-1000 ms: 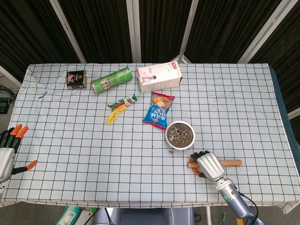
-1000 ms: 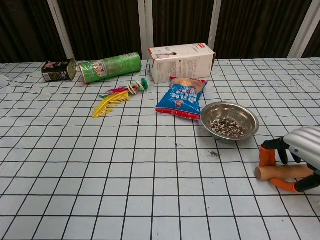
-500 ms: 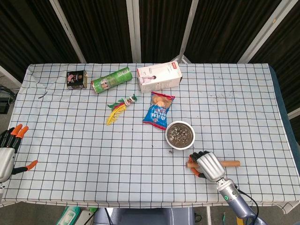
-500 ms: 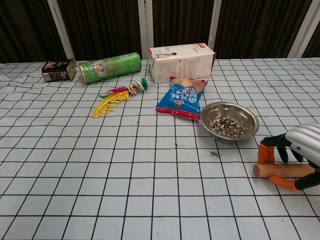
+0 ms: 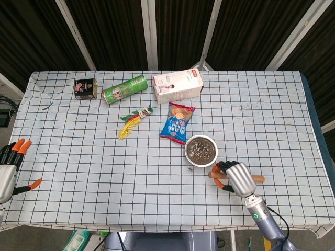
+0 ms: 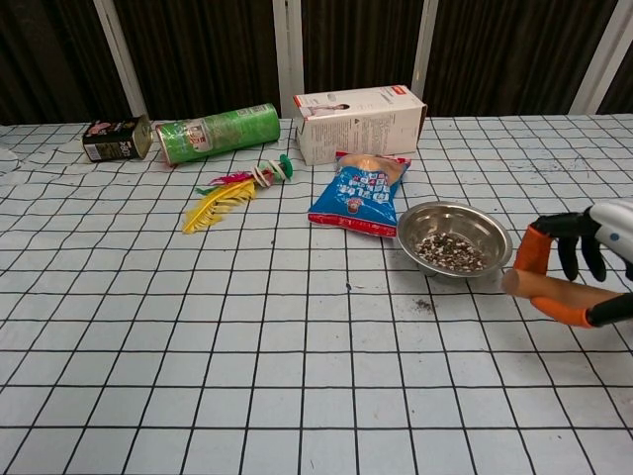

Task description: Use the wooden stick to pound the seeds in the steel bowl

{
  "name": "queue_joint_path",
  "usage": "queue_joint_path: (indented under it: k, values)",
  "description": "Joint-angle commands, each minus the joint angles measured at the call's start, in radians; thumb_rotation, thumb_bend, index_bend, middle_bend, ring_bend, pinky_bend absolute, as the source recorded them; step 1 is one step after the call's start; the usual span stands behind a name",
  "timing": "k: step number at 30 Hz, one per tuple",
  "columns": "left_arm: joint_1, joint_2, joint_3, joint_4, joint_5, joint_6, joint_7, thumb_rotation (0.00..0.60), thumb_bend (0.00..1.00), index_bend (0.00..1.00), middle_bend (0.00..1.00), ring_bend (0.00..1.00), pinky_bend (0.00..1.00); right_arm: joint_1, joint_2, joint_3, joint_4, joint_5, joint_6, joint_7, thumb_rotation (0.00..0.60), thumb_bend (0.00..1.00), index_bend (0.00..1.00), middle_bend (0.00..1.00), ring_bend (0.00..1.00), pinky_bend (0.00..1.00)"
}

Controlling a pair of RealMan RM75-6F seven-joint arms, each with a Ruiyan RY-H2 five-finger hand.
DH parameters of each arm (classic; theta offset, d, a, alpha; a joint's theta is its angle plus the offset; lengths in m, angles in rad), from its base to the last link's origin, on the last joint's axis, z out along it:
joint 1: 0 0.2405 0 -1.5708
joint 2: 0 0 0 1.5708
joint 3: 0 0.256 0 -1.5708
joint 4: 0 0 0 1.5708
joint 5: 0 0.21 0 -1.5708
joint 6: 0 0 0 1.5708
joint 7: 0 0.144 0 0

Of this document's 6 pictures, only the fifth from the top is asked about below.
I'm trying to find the black rectangular tin can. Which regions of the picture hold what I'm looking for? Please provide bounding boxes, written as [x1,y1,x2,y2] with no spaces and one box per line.
[74,77,99,100]

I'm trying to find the black equipment box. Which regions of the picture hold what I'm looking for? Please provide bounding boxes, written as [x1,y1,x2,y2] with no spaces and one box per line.
[0,96,19,128]

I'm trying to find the wooden stick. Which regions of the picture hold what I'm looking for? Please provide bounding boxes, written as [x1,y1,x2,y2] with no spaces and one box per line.
[208,170,265,183]

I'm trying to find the colourful feather shuttlecock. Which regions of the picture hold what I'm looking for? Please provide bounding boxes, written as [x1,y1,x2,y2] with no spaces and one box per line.
[119,104,154,141]

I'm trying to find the green chips can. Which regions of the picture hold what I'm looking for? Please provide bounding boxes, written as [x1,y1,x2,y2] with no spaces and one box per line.
[101,74,149,105]

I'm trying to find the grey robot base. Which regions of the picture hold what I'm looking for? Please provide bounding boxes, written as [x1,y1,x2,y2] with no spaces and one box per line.
[104,232,218,251]

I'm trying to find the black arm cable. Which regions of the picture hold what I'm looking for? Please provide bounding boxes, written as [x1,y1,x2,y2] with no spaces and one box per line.
[266,206,291,243]

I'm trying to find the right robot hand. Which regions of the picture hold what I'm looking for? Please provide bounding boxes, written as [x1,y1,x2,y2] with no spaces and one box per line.
[211,161,257,197]

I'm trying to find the green white wipes pack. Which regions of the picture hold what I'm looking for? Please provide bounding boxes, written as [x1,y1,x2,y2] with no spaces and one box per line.
[64,230,91,251]

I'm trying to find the white carton box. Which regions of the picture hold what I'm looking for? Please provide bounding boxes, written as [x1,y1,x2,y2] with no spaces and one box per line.
[152,68,205,105]

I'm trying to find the blue table frame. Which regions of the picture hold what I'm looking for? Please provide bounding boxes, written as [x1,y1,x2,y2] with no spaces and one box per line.
[299,73,335,170]

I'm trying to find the crushed seeds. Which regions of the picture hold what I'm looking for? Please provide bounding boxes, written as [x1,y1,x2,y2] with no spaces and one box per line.
[188,140,215,160]

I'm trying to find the stainless steel bowl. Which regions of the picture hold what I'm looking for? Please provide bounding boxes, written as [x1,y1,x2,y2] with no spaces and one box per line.
[184,134,218,167]

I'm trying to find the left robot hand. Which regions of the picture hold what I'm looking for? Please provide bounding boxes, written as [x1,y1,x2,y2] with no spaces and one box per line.
[0,138,42,204]

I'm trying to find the white metal frame post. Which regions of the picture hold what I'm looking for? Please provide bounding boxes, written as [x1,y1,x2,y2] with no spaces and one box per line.
[0,73,26,99]
[192,0,223,72]
[140,0,159,71]
[54,0,97,71]
[265,0,326,71]

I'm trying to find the white black-checkered tablecloth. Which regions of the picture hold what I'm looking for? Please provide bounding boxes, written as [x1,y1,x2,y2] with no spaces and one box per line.
[0,70,335,240]

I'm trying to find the blue snack bag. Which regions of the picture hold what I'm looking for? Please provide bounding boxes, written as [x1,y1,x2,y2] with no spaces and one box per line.
[159,101,196,146]

